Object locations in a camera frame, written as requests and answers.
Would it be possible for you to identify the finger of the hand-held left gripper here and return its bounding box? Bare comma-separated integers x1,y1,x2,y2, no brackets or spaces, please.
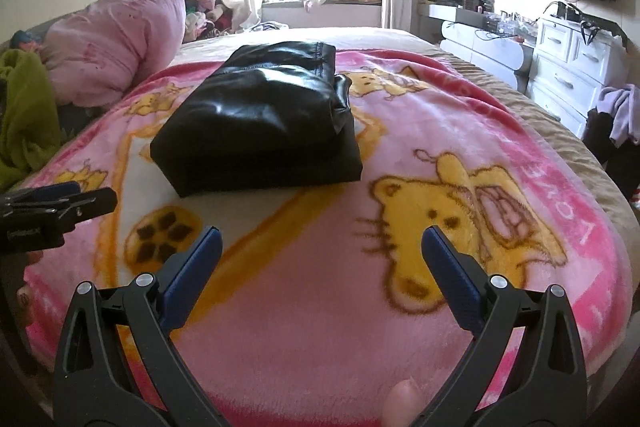
0,188,118,233
0,181,83,208

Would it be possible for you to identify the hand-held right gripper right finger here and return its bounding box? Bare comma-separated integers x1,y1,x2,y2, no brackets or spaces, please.
421,224,588,427

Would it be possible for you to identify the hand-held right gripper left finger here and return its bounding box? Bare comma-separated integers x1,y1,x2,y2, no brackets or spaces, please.
52,224,223,427

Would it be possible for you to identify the black leather jacket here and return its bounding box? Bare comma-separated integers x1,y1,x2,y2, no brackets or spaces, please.
150,41,363,198

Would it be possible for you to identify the dark clothes pile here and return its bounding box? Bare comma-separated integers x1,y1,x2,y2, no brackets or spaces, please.
582,107,640,208

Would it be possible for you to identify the colourful clothes heap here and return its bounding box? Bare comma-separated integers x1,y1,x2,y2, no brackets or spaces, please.
182,0,236,42

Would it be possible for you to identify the person's right hand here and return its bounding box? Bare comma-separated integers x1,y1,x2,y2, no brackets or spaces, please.
382,379,426,427

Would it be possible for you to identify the green blanket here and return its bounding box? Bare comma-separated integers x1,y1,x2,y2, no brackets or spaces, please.
0,49,63,192

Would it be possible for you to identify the pink bear printed blanket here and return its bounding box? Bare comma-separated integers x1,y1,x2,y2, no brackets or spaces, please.
17,48,633,427

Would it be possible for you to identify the blue printed pillow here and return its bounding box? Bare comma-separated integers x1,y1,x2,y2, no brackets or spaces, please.
12,29,48,55

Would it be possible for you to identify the white vanity desk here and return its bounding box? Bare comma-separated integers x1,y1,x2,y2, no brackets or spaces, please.
417,0,536,92

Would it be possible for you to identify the white dresser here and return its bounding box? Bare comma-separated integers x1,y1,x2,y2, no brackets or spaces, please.
527,14,628,138

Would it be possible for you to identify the light purple garment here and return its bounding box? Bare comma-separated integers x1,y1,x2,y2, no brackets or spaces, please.
595,84,640,148

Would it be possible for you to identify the white window seat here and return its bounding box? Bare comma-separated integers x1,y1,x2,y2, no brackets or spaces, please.
260,0,383,30

